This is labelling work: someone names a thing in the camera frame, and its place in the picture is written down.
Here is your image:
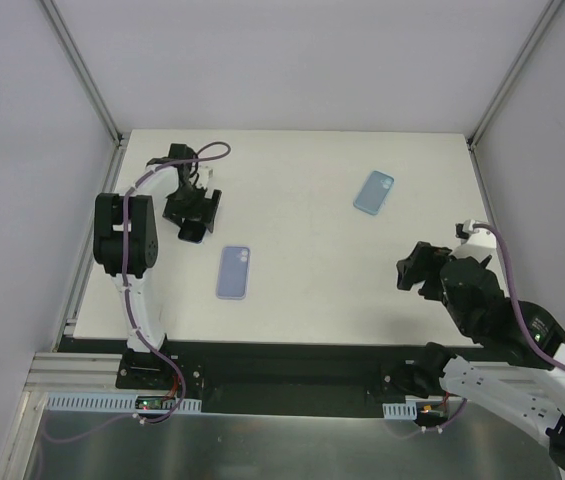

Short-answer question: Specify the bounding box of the black phone blue edge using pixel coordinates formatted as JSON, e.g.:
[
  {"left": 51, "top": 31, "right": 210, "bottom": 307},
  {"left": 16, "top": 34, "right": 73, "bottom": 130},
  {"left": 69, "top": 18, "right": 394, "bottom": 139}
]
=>
[{"left": 178, "top": 220, "right": 207, "bottom": 244}]

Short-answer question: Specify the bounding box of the lavender phone case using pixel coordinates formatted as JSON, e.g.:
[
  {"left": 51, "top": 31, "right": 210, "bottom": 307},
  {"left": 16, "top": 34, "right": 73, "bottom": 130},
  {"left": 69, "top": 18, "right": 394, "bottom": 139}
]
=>
[{"left": 216, "top": 246, "right": 251, "bottom": 300}]

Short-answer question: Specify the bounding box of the light blue phone case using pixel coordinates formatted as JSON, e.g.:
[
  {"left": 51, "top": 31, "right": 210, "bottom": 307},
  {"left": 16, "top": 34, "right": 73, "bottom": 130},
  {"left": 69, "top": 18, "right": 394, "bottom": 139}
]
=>
[{"left": 353, "top": 170, "right": 395, "bottom": 216}]

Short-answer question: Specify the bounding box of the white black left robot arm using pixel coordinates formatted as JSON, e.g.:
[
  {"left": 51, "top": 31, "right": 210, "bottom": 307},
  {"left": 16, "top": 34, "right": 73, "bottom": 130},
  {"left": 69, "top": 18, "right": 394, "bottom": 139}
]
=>
[{"left": 93, "top": 141, "right": 231, "bottom": 353}]

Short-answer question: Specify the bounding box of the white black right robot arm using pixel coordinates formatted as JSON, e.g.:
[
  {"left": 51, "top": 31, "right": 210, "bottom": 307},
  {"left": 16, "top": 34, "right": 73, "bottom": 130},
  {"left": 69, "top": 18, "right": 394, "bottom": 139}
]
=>
[{"left": 203, "top": 220, "right": 565, "bottom": 472}]

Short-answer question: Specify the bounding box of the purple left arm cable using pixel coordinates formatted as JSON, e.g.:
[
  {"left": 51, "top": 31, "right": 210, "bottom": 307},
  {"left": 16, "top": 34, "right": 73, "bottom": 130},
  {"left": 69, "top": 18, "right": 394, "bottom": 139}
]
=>
[{"left": 121, "top": 141, "right": 233, "bottom": 426}]

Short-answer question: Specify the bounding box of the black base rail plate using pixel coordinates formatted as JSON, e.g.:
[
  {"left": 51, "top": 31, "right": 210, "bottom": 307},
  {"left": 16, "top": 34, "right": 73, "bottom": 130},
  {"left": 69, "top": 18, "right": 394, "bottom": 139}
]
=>
[{"left": 59, "top": 337, "right": 443, "bottom": 418}]

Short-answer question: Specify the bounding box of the right slotted cable duct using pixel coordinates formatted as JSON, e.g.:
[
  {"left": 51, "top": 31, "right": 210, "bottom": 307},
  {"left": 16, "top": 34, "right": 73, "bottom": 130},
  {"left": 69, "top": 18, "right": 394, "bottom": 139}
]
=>
[{"left": 382, "top": 400, "right": 418, "bottom": 421}]

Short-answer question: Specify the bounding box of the slotted cable duct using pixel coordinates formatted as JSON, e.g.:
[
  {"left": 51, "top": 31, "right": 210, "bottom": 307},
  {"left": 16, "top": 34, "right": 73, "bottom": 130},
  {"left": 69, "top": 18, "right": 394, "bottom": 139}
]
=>
[
  {"left": 382, "top": 400, "right": 418, "bottom": 421},
  {"left": 46, "top": 392, "right": 202, "bottom": 415}
]

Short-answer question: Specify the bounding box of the aluminium frame rail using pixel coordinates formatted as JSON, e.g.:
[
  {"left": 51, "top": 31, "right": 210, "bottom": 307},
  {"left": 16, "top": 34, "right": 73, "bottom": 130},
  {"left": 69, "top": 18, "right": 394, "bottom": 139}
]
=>
[{"left": 25, "top": 352, "right": 121, "bottom": 391}]

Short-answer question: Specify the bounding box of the left slotted cable duct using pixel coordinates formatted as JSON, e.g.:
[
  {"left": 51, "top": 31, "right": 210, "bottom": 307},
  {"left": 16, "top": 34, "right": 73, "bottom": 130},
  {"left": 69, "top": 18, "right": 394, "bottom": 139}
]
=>
[{"left": 46, "top": 392, "right": 202, "bottom": 415}]

